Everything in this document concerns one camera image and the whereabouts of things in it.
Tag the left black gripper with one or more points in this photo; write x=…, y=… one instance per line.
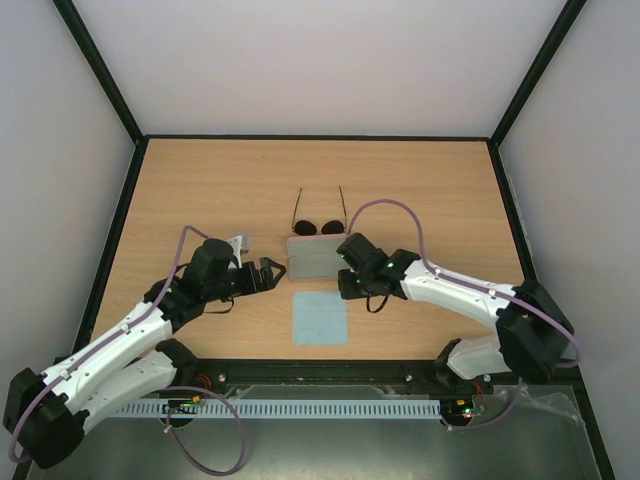
x=253, y=282

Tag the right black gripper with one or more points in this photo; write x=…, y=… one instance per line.
x=345, y=270

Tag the pink glasses case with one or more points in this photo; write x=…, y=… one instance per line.
x=314, y=257

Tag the light blue cleaning cloth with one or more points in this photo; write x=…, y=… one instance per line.
x=319, y=318

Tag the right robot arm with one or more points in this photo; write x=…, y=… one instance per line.
x=530, y=335

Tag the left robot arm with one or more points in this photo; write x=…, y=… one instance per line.
x=49, y=413

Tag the left controller circuit board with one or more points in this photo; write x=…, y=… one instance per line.
x=182, y=402

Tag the controller circuit board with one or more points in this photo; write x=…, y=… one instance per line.
x=464, y=409
x=182, y=402

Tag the right controller circuit board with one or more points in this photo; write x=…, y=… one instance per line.
x=464, y=409

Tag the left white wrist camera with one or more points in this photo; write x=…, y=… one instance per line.
x=240, y=245

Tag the black aluminium frame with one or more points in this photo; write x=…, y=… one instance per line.
x=332, y=371

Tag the light blue slotted cable duct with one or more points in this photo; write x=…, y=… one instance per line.
x=289, y=409

